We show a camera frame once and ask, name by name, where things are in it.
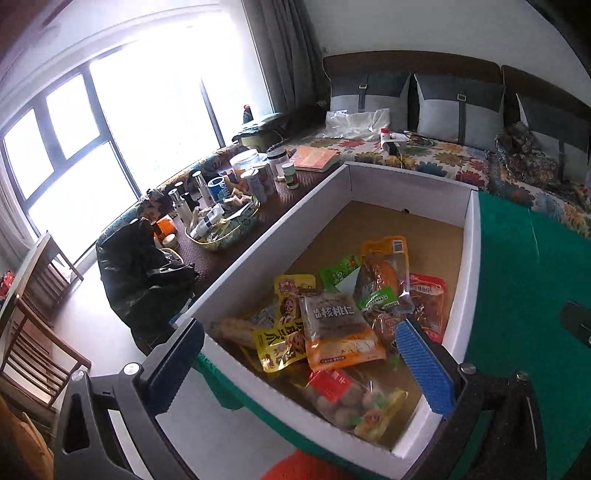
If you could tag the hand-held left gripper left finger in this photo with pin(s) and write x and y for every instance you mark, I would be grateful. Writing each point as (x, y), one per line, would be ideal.
(178, 364)

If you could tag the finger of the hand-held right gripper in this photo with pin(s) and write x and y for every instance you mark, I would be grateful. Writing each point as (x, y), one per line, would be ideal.
(579, 323)

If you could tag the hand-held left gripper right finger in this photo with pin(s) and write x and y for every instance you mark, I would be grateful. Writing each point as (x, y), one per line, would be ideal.
(427, 369)

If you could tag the cream corn cob packet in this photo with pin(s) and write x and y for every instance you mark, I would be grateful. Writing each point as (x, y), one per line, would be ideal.
(235, 328)

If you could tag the red fish snack packet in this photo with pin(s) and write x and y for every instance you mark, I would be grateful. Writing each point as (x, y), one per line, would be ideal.
(427, 300)

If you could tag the clear packet with red label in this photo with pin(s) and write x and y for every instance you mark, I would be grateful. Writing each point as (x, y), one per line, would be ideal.
(341, 397)

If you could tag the yellow chicken feet packet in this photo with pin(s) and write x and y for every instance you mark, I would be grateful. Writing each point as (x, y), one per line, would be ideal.
(277, 348)

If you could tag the orange walnut snack packet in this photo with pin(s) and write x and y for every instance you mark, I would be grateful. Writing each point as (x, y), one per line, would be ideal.
(337, 323)

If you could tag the brown drumstick packet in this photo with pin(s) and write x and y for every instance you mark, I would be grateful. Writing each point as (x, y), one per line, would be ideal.
(383, 272)

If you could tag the green snack packet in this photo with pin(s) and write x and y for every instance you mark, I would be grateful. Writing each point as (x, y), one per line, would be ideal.
(337, 272)

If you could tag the long yellow cartoon snack packet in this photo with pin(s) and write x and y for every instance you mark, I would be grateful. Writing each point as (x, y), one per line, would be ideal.
(291, 290)

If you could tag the white cardboard box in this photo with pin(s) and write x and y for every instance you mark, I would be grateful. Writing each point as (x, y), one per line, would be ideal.
(406, 180)

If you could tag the green blanket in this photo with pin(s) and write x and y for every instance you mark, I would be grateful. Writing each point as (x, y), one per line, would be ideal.
(517, 277)

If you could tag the black plastic bag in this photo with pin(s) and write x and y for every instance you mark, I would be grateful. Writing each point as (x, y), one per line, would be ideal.
(138, 277)

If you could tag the wooden chair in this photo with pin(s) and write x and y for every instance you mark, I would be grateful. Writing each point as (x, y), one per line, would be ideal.
(64, 258)
(51, 330)

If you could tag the orange box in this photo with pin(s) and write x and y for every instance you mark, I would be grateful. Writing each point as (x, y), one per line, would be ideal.
(166, 227)

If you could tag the floral basket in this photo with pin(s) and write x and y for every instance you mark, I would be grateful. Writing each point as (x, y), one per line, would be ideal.
(231, 233)

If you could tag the white spray bottle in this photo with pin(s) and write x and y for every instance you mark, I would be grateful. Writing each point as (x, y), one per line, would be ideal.
(181, 207)

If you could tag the dark patterned cloth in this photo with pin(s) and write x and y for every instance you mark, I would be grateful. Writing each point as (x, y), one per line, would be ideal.
(531, 157)

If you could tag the blue can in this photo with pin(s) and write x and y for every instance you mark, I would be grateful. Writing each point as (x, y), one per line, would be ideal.
(217, 189)

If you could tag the dark wooden side table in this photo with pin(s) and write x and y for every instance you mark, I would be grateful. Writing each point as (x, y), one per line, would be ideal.
(277, 203)

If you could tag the printed tin can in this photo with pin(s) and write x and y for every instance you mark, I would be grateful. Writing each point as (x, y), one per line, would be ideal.
(253, 184)
(267, 177)

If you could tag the group of bottles and jars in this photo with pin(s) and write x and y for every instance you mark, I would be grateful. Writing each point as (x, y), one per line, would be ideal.
(217, 159)

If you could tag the clear jar with white lid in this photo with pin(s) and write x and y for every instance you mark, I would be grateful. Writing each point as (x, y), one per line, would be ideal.
(244, 164)

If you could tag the floral bedsheet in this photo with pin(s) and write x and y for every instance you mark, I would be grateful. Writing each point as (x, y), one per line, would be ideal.
(438, 157)

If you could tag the small green jar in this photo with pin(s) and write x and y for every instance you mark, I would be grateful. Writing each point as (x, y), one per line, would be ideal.
(291, 177)

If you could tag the orange book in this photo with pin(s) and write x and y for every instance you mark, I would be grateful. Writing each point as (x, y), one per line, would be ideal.
(314, 159)

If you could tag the brown headboard panel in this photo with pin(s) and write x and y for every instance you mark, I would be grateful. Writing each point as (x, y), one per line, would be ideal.
(545, 85)
(406, 62)

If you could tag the window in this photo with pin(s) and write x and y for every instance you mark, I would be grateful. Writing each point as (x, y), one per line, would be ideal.
(138, 115)

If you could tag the dark green cushion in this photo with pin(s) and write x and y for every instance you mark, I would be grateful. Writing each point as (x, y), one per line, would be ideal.
(263, 127)

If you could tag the white plastic bag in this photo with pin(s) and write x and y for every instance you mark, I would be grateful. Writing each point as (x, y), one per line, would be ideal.
(355, 122)

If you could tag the dark bottle with red cap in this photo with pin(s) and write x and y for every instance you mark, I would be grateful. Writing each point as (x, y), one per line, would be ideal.
(248, 116)

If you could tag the grey curtain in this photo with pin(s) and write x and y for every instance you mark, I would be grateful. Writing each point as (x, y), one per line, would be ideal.
(286, 55)

